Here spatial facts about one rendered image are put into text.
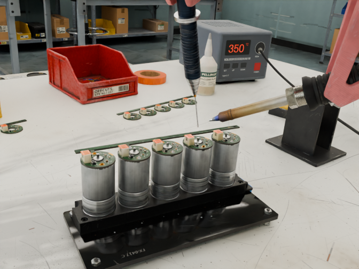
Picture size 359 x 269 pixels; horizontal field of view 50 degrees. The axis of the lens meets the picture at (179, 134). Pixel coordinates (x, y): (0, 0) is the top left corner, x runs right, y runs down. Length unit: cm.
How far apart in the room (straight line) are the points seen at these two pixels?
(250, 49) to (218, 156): 42
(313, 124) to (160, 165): 22
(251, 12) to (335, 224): 589
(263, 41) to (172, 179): 47
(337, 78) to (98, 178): 17
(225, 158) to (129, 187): 9
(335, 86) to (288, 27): 552
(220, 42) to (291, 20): 508
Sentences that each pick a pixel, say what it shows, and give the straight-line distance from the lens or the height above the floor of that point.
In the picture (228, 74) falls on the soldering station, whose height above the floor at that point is 77.
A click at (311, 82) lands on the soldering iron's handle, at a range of 28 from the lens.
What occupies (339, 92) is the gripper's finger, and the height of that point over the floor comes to 88.
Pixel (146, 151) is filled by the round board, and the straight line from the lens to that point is 29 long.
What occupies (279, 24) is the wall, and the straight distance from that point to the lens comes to 587.
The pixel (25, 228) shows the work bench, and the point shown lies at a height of 75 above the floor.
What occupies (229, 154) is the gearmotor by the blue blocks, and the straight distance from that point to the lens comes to 32.
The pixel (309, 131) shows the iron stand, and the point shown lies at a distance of 46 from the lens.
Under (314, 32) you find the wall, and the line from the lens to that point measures 555.
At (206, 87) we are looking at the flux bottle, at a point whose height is 77.
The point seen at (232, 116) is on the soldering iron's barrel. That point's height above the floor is 84.
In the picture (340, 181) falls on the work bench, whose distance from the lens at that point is 43.
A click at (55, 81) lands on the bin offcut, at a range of 65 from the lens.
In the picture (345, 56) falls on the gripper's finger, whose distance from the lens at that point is 26.
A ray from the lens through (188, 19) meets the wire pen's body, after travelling 24.
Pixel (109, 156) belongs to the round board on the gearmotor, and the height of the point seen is 81.
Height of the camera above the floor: 94
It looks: 24 degrees down
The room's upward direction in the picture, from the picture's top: 4 degrees clockwise
